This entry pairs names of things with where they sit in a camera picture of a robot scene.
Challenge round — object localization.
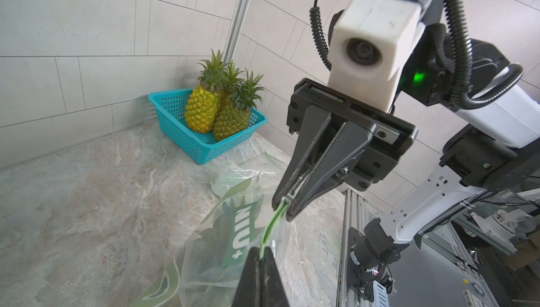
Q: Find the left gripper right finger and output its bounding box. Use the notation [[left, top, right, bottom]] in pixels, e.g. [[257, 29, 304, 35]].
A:
[[260, 251, 290, 307]]

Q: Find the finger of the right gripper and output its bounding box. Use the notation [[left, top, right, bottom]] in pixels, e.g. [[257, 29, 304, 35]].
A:
[[285, 121, 375, 222], [272, 105, 331, 211]]

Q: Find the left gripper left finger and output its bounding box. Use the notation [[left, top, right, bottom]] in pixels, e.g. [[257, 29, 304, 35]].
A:
[[231, 247, 262, 307]]

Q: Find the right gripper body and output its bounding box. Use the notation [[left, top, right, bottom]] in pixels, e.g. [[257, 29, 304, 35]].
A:
[[287, 79, 418, 192]]

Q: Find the green pineapple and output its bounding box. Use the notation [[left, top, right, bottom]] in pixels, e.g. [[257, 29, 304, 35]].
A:
[[212, 69, 265, 142], [186, 197, 262, 287]]

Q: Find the zip-top bag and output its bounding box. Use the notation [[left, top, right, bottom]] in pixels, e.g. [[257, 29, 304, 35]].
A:
[[131, 174, 291, 306], [211, 153, 288, 199]]

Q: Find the yellow pineapple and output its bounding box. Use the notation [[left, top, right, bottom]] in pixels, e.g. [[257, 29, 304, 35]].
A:
[[185, 50, 229, 133]]

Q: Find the orange pineapple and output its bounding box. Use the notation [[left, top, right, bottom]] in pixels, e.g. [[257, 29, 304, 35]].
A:
[[221, 62, 242, 105]]

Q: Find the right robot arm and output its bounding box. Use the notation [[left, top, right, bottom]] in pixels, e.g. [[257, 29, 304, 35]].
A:
[[272, 24, 539, 301]]

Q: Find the teal plastic basket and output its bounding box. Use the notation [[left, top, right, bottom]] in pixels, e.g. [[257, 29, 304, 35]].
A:
[[148, 88, 268, 165]]

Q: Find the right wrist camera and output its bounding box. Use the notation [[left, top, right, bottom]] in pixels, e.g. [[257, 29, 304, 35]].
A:
[[328, 0, 433, 112]]

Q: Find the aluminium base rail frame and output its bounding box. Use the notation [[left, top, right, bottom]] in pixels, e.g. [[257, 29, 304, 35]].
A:
[[337, 190, 539, 306]]

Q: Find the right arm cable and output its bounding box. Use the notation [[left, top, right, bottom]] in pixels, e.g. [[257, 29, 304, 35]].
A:
[[309, 0, 525, 111]]

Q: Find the right aluminium corner post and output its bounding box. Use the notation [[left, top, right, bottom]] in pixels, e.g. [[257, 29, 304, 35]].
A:
[[224, 0, 251, 63]]

